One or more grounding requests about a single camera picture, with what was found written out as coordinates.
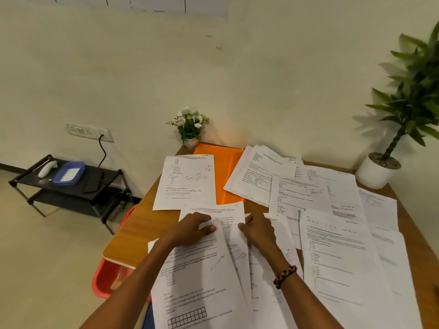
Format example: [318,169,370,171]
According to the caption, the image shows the person's right hand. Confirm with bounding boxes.
[238,212,278,252]

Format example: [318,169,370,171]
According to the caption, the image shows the person's left hand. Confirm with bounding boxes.
[163,212,217,250]

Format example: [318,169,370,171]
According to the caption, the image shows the printed sheet with grid drawing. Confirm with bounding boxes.
[148,218,256,329]

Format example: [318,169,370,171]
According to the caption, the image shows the printed sheet with pencil sketches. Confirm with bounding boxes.
[245,213,304,329]

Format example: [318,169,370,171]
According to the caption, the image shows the person's left forearm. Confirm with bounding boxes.
[80,236,174,329]

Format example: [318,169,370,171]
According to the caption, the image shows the person's right forearm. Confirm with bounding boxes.
[264,248,344,329]

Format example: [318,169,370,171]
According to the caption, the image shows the orange plastic folder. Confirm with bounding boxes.
[193,143,245,205]

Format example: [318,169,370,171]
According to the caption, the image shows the spread of printed paper sheets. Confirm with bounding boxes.
[153,144,424,329]

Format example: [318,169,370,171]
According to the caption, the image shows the small white flower pot plant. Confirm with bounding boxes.
[166,106,210,150]

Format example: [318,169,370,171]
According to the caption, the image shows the person's blue trousers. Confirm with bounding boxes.
[142,302,155,329]

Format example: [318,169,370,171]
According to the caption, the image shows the red plastic chair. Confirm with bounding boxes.
[91,204,152,303]

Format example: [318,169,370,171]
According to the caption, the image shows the black metal shelf rack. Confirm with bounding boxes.
[9,154,134,236]

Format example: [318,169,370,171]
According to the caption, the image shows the blue plastic tray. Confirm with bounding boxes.
[52,161,86,186]

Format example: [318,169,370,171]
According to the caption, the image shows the white handheld thermometer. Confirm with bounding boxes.
[37,160,58,179]

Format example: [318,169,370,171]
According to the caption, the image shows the tall green plant white pot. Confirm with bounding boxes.
[353,21,439,190]

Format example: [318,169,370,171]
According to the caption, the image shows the beaded brown yellow bracelet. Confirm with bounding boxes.
[273,265,298,289]

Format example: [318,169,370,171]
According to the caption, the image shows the black power cable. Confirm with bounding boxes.
[98,134,107,168]

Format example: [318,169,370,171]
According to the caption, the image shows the white wall socket panel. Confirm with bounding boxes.
[66,123,115,143]

